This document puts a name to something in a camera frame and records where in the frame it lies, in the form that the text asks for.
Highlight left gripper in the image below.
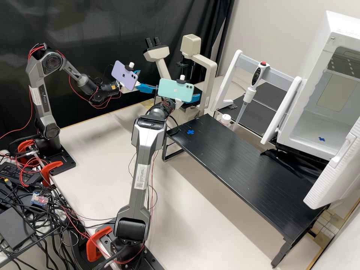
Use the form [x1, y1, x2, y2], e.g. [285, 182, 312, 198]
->
[132, 70, 157, 93]

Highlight cream microscope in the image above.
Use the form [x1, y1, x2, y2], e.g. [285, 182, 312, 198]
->
[142, 34, 218, 124]

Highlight pipette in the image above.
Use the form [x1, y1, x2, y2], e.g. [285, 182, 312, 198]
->
[232, 60, 270, 131]

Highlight white pipette stand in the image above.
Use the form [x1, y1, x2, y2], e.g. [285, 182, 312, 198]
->
[210, 49, 304, 146]

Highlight white incubator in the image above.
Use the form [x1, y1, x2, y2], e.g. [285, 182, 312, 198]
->
[276, 10, 360, 161]

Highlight red clamp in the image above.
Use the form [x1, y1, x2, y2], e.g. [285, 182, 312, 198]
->
[40, 160, 64, 187]
[16, 139, 38, 159]
[85, 226, 113, 262]

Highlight black power adapter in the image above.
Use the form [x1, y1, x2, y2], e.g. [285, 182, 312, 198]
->
[0, 162, 43, 187]

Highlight small circuit board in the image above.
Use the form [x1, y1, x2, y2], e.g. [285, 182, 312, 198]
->
[30, 190, 51, 205]

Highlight incubator door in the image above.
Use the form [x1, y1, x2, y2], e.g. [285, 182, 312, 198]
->
[303, 114, 360, 210]

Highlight black flat box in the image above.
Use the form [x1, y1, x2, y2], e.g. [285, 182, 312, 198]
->
[0, 207, 36, 251]

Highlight left wrist camera phone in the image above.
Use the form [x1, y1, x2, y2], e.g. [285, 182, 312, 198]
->
[111, 61, 141, 92]

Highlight wrist camera phone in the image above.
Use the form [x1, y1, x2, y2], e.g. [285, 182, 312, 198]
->
[111, 61, 141, 92]
[157, 75, 195, 107]

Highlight right wrist camera phone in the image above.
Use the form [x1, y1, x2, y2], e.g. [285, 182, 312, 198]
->
[157, 75, 195, 107]

